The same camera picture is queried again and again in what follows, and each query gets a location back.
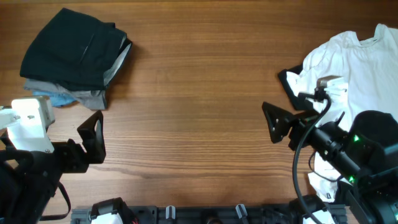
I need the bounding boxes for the black shorts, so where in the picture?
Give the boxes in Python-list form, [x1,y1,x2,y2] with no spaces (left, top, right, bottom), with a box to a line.
[20,8,132,91]

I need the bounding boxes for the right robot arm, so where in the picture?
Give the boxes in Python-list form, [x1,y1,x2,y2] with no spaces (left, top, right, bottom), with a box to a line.
[262,102,397,223]

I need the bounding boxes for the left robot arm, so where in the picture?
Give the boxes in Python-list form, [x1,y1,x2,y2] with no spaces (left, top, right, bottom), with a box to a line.
[1,111,106,224]

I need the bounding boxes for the black garment under t-shirt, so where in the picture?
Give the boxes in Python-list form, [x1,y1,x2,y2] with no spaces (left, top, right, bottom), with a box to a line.
[277,65,313,111]

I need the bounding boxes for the folded grey shorts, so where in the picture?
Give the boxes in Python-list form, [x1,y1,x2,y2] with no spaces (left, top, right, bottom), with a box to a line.
[24,79,107,110]

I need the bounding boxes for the folded blue garment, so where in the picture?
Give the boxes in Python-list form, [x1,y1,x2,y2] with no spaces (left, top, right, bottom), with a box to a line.
[32,90,76,108]

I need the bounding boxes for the white t-shirt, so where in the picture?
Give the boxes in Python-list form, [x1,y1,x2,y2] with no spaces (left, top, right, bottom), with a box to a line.
[285,23,398,203]

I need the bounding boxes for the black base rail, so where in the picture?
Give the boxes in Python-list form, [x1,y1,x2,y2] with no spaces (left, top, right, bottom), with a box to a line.
[70,197,348,224]

